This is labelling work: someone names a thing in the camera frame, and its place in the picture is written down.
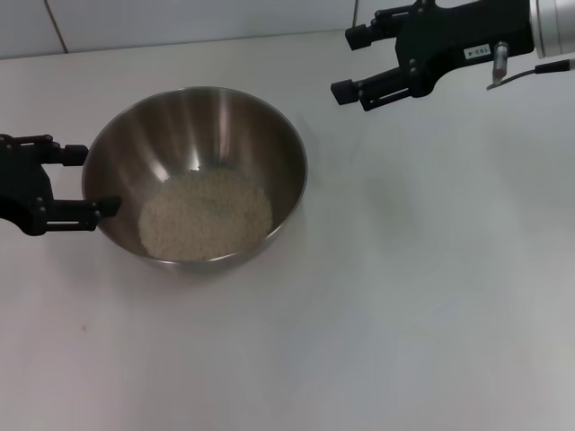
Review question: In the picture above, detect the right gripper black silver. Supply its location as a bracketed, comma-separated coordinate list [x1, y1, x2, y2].
[330, 0, 575, 113]

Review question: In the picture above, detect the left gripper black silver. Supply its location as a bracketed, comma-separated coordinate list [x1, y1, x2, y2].
[0, 132, 123, 238]

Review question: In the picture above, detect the stainless steel mixing bowl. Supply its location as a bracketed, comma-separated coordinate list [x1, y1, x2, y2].
[80, 84, 309, 276]

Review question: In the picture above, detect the white uncooked rice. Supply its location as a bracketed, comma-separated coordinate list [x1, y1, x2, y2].
[137, 168, 274, 262]

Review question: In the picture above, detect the right gripper cable with plug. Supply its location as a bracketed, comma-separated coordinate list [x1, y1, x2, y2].
[486, 40, 575, 91]

